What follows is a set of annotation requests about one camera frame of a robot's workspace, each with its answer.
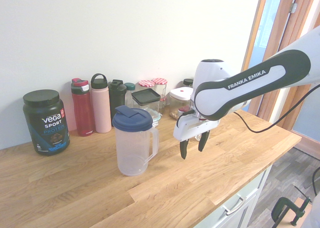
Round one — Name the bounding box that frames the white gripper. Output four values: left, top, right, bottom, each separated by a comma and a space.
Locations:
173, 114, 221, 160

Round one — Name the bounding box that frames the clear pitcher with blue lid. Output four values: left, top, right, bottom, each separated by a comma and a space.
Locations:
111, 105, 161, 177

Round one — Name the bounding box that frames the red water bottle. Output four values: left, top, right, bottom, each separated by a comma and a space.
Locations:
70, 78, 96, 137

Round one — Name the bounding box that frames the glass container with teal lid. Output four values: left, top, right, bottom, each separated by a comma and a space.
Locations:
143, 107, 163, 128

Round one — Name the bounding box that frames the cereal canister with white lid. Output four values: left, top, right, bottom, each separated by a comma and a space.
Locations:
169, 87, 194, 121

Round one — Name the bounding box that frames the square canister with black lid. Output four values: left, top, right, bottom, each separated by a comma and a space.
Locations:
131, 89, 162, 114

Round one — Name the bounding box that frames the tall jar red checkered lid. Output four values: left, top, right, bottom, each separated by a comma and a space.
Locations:
151, 77, 169, 106
138, 80, 156, 92

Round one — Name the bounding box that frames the clear bottle with green lid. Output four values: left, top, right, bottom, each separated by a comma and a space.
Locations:
124, 82, 136, 109

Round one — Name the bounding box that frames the black shaker bottle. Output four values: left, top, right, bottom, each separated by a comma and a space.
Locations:
108, 79, 128, 121

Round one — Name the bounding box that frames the pink bottle with black lid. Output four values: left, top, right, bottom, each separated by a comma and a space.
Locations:
90, 73, 113, 134

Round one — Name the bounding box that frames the green metal clamp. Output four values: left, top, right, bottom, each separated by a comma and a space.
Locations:
271, 185, 313, 227

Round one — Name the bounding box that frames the black Vega protein tub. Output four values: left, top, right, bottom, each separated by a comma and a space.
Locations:
22, 89, 71, 157

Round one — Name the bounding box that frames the silver drawer handle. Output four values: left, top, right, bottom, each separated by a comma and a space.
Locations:
222, 196, 247, 216

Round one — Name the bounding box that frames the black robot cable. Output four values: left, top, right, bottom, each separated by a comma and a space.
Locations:
234, 82, 320, 134

